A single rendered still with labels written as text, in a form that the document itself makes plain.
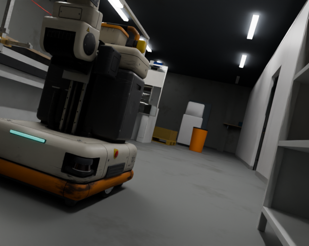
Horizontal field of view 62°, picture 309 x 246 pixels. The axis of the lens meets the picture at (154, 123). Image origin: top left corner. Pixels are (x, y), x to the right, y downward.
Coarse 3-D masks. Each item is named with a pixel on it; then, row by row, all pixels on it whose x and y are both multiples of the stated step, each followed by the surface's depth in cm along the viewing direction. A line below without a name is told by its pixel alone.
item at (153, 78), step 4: (148, 72) 575; (152, 72) 573; (156, 72) 571; (160, 72) 569; (148, 76) 575; (152, 76) 573; (156, 76) 570; (160, 76) 568; (144, 80) 576; (148, 80) 574; (152, 80) 572; (156, 80) 569; (160, 80) 567; (148, 84) 573; (152, 84) 571; (156, 84) 569; (160, 84) 567
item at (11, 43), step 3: (6, 42) 213; (9, 42) 212; (12, 42) 211; (15, 42) 211; (18, 42) 210; (15, 45) 211; (18, 45) 210; (21, 45) 209; (24, 45) 208; (27, 45) 207; (30, 45) 207; (30, 48) 208
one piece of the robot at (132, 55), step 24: (120, 24) 165; (120, 48) 141; (144, 48) 160; (48, 72) 151; (120, 72) 139; (144, 72) 154; (48, 96) 150; (72, 96) 141; (96, 96) 142; (120, 96) 138; (48, 120) 142; (72, 120) 140; (96, 120) 141; (120, 120) 139
